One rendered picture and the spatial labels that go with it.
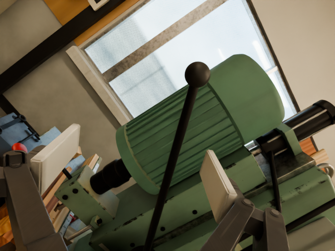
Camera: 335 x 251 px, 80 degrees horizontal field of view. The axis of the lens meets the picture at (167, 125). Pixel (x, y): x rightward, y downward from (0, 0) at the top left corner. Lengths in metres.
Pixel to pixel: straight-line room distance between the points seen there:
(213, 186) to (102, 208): 0.38
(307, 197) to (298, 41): 1.63
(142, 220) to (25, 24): 1.78
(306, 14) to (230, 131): 1.73
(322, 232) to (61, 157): 0.48
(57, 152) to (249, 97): 0.30
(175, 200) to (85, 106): 1.51
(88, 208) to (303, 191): 0.46
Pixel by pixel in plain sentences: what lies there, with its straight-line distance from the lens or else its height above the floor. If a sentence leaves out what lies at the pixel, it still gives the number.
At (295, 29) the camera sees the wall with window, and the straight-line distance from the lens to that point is 2.00.
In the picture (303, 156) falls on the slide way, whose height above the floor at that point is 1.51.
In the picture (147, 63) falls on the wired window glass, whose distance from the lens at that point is 1.78.
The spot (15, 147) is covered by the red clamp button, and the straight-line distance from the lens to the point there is 0.51.
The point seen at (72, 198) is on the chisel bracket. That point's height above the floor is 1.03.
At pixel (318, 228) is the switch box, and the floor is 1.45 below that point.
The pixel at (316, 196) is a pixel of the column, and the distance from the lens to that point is 0.51.
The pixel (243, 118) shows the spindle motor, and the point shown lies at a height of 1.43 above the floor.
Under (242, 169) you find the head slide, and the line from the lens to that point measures 0.45.
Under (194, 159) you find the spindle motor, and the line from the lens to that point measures 0.40.
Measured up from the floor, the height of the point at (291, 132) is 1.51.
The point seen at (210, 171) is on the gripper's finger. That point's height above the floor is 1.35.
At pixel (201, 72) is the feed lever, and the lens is 0.27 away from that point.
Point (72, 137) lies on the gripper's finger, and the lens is 0.20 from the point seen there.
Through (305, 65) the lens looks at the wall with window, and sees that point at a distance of 2.06.
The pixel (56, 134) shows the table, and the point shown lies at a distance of 0.84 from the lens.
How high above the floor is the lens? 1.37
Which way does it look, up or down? 9 degrees down
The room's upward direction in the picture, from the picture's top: 58 degrees clockwise
